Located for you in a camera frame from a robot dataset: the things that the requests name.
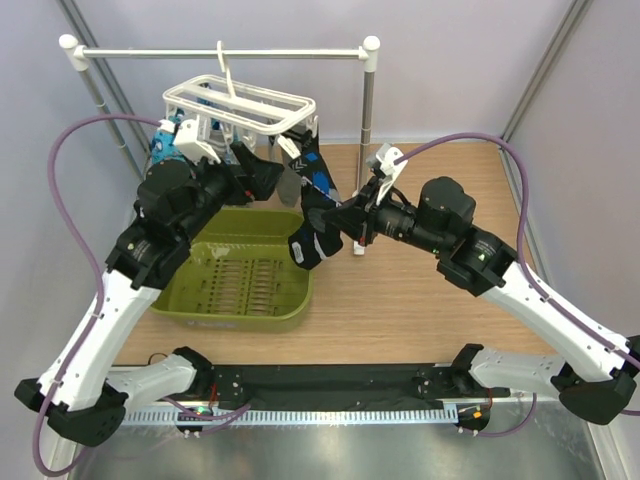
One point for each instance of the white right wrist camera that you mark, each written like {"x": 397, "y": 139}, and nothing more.
{"x": 382, "y": 163}

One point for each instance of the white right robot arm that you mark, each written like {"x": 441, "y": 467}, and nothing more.
{"x": 592, "y": 372}

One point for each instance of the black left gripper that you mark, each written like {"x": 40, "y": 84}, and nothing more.
{"x": 258, "y": 176}

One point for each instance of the aluminium slotted rail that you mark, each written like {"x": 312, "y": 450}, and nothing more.
{"x": 164, "y": 415}

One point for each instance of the green plastic basket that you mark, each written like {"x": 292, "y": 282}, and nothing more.
{"x": 240, "y": 275}

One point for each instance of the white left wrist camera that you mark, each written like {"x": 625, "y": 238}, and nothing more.
{"x": 191, "y": 143}

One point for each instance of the white metal drying rack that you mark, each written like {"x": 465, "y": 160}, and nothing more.
{"x": 80, "y": 56}

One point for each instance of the white clip sock hanger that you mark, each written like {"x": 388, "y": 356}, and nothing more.
{"x": 244, "y": 111}

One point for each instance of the blue shark pattern sock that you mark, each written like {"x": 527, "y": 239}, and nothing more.
{"x": 162, "y": 142}

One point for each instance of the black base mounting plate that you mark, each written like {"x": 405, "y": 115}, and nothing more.
{"x": 338, "y": 388}

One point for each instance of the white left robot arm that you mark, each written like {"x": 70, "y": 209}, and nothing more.
{"x": 78, "y": 396}

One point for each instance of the grey striped sock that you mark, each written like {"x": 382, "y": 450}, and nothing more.
{"x": 221, "y": 146}

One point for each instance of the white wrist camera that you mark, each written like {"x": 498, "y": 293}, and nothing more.
{"x": 191, "y": 143}
{"x": 382, "y": 163}

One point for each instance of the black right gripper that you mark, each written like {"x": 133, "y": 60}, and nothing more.
{"x": 357, "y": 217}

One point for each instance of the black patterned sock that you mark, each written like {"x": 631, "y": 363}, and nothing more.
{"x": 297, "y": 137}
{"x": 315, "y": 240}

